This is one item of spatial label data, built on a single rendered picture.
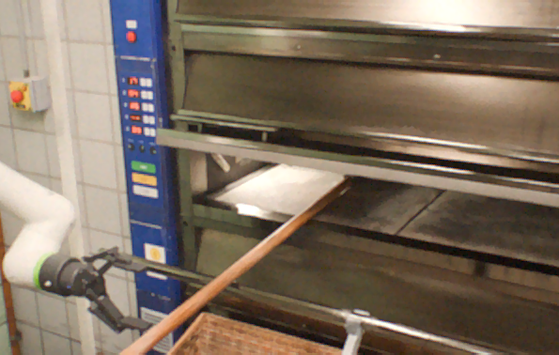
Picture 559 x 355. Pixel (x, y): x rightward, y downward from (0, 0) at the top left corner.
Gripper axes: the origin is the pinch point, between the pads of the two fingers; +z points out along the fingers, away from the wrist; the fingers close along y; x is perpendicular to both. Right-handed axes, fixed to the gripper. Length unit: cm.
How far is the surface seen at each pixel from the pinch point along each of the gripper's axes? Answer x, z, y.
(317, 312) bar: -17.2, 32.8, 3.4
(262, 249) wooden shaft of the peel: -32.0, 10.5, -0.7
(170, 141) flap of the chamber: -41, -23, -21
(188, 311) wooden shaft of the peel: 0.4, 12.5, -0.1
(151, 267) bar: -17.9, -12.4, 3.1
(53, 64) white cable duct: -54, -77, -36
